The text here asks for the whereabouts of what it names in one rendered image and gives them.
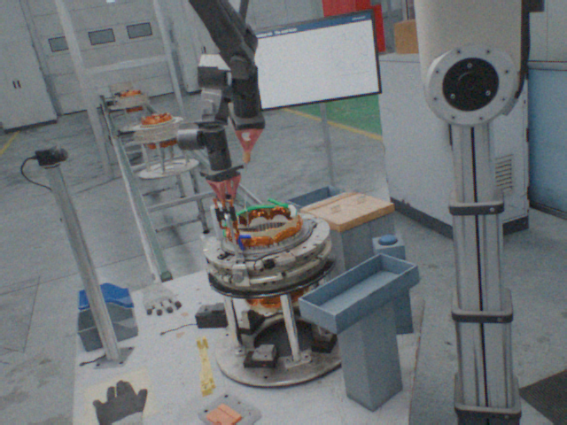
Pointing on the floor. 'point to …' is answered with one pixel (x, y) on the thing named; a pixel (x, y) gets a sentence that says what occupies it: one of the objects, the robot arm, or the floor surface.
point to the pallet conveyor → (158, 264)
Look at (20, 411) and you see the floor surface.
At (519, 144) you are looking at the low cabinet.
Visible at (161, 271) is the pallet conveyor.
